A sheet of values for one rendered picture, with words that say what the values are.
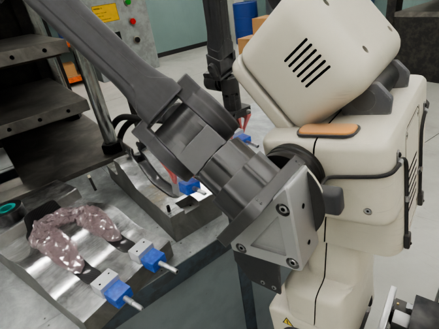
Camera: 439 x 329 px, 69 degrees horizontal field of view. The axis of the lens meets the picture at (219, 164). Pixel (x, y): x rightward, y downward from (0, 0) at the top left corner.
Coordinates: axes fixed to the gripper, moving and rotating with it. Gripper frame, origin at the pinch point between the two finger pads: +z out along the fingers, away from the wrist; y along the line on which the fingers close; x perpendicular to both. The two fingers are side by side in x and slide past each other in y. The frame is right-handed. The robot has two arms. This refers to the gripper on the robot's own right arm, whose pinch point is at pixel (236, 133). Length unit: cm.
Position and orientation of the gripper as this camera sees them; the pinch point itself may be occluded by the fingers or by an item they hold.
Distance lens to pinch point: 108.7
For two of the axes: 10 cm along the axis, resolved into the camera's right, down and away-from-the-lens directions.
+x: 6.0, 3.1, -7.4
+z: 1.5, 8.6, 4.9
